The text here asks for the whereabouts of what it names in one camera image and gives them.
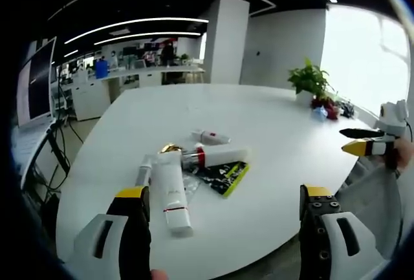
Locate clear plastic wrapper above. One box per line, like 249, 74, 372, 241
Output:
182, 170, 204, 197

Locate small white skincare bottle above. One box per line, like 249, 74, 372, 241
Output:
190, 128, 232, 145

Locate monitor stand with cables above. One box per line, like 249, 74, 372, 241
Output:
19, 76, 85, 197

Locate person's right hand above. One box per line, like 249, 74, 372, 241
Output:
384, 137, 414, 178

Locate green potted plant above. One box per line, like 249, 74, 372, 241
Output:
287, 56, 336, 105

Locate slim grey skincare bottle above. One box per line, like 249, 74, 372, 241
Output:
135, 155, 155, 194

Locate blue water jug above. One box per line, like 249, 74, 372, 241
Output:
95, 59, 109, 80

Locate large white skincare tube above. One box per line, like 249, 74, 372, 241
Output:
151, 153, 194, 238

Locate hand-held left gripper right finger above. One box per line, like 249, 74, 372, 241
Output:
298, 184, 380, 280

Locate gold lid skincare jar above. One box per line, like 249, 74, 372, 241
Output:
157, 143, 184, 155

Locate computer monitor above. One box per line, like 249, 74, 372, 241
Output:
15, 36, 58, 129

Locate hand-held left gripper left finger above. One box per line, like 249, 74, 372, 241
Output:
73, 186, 153, 280

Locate blue face mask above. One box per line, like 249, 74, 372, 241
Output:
310, 107, 328, 122

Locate white cabinet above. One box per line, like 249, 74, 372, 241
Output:
69, 78, 113, 122

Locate white red-banded skincare bottle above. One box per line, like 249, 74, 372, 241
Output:
180, 145, 254, 169

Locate dark cable bundle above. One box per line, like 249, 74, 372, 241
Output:
336, 99, 356, 119

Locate white counter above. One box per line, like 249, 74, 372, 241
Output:
106, 64, 207, 91

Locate black yellow skincare packet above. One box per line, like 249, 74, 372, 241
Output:
195, 160, 252, 200

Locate person's grey trousers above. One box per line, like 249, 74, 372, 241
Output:
343, 156, 404, 261

